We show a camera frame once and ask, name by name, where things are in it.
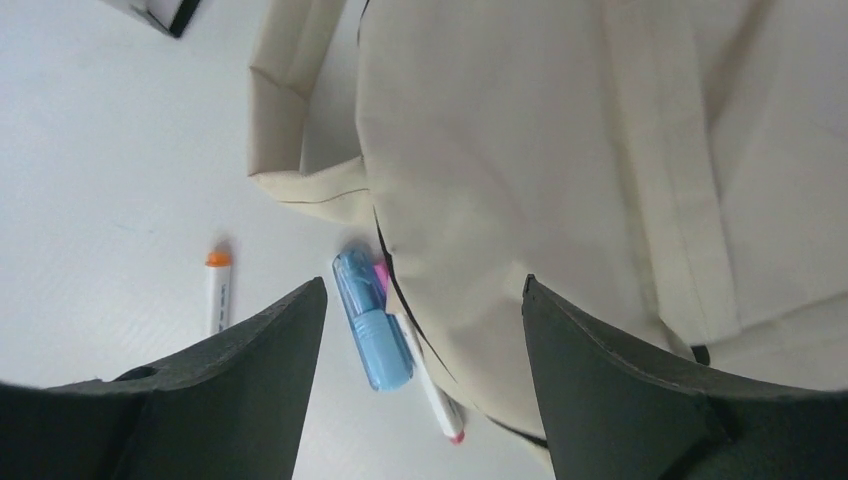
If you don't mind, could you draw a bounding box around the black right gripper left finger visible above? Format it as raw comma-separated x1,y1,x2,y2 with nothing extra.
1,278,327,479

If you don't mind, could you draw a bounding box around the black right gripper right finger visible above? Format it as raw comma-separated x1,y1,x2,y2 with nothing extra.
522,276,847,479

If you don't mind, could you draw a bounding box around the beige canvas backpack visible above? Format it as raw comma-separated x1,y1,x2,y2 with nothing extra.
248,1,847,454

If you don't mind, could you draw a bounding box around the grey hardcover book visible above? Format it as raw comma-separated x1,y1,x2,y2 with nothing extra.
103,0,202,39

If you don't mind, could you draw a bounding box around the orange capped white marker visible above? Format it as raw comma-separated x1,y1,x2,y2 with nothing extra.
205,250,232,335

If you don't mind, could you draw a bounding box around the pink capped white marker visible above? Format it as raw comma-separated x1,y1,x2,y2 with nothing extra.
372,259,466,446

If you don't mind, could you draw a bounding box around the blue glue stick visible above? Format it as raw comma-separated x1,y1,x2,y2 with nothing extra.
332,248,413,392

